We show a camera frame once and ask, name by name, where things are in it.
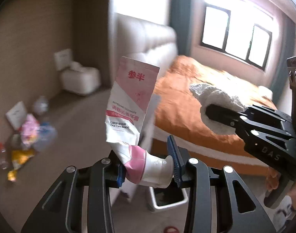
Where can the white padded headboard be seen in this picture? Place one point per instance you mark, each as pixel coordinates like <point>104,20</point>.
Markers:
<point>143,41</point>

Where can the crumpled clear plastic bag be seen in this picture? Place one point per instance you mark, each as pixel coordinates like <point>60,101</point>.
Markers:
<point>40,106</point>

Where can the orange bed cover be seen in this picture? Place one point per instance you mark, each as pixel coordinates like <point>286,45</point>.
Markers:
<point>203,109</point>

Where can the pink torn carton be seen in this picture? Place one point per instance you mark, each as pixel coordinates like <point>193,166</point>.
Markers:
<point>29,131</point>

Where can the clear crushed plastic bottle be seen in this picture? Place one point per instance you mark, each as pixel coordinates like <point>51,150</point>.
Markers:
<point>45,136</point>

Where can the white wall socket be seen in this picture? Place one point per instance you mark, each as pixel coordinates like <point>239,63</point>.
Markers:
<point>17,115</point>

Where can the red slipper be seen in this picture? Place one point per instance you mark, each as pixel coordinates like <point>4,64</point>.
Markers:
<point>171,229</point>

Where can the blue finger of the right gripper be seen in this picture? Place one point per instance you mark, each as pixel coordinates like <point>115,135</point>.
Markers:
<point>226,116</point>

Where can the white square trash bin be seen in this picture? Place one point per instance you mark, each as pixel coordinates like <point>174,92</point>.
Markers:
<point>160,200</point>

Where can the white tissue box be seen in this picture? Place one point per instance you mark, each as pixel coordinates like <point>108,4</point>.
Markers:
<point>80,80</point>

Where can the yellow snack wrapper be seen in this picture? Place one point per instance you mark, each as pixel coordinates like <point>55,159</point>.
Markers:
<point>19,158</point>

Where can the pink white toothpaste tube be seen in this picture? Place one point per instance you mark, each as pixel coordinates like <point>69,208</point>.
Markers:
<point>125,114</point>

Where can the white bedside cabinet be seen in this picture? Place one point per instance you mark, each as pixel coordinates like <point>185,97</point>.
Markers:
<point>80,142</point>

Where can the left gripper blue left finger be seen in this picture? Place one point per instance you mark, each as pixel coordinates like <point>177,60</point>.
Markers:
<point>60,209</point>

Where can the black framed window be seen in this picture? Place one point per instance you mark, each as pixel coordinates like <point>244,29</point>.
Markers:
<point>239,28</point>

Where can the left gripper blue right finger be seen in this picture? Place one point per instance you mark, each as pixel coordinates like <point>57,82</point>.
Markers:
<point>237,209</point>

